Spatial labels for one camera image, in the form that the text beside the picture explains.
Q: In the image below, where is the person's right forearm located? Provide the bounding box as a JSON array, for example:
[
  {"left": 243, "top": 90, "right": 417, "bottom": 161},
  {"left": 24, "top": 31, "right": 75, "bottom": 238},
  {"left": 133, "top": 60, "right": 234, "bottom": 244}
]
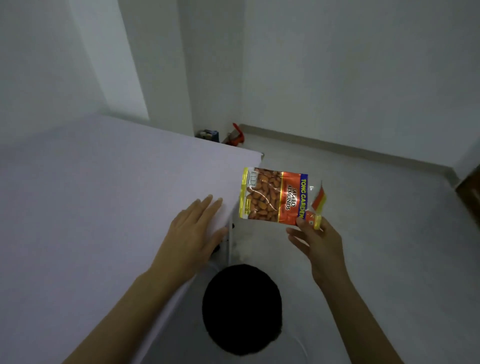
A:
[{"left": 313, "top": 278, "right": 405, "bottom": 364}]

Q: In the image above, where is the person's right hand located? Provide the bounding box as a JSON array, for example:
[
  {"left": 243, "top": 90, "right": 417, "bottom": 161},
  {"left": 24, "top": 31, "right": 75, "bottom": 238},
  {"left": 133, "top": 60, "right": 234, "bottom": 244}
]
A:
[{"left": 286, "top": 216, "right": 352, "bottom": 290}]

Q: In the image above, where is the person's left forearm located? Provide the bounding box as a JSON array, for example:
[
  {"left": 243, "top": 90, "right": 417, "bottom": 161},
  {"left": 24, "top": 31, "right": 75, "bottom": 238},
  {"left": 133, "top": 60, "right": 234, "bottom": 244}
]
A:
[{"left": 62, "top": 264, "right": 199, "bottom": 364}]

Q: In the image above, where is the black round stool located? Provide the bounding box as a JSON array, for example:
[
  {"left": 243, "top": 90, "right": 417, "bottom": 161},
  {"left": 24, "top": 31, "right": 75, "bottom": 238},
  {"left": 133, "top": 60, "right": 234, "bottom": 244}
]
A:
[{"left": 202, "top": 264, "right": 283, "bottom": 356}]

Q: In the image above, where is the orange almond snack packet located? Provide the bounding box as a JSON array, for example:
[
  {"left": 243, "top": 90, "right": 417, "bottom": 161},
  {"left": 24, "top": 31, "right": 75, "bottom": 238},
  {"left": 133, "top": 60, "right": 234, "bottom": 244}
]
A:
[{"left": 239, "top": 167, "right": 326, "bottom": 230}]

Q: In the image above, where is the person's left hand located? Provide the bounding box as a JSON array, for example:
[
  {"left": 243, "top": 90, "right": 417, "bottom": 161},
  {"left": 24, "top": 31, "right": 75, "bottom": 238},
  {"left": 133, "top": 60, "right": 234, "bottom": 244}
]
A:
[{"left": 149, "top": 194, "right": 228, "bottom": 280}]

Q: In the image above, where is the brown wooden door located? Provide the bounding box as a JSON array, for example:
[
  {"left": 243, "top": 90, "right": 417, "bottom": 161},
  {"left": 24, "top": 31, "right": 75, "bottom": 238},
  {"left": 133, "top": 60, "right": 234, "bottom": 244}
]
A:
[{"left": 455, "top": 173, "right": 480, "bottom": 228}]

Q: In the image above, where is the white table cloth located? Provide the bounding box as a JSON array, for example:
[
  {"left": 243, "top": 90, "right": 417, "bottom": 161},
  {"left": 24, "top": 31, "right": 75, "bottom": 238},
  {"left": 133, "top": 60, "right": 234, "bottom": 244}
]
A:
[{"left": 0, "top": 114, "right": 265, "bottom": 364}]

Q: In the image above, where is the red hand tool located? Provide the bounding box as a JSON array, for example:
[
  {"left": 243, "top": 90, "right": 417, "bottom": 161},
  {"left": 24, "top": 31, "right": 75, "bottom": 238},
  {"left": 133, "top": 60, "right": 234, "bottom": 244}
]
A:
[{"left": 224, "top": 122, "right": 245, "bottom": 147}]

